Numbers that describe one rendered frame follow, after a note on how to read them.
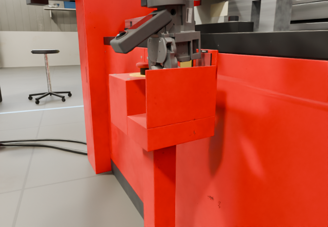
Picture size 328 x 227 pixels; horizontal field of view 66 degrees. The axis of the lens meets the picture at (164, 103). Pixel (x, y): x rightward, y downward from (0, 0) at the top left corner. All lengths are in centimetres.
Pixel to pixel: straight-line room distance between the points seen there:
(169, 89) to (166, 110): 4
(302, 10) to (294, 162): 56
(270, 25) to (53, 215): 130
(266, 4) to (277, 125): 32
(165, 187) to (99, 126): 110
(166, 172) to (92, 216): 88
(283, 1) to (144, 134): 46
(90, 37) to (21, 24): 792
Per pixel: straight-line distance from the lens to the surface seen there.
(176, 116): 48
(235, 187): 68
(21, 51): 945
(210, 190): 77
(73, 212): 149
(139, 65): 58
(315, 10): 94
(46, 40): 937
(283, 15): 72
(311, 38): 49
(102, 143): 171
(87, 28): 158
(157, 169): 59
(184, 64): 60
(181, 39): 49
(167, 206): 66
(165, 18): 48
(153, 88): 45
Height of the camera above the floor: 86
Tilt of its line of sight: 14 degrees down
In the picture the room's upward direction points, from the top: straight up
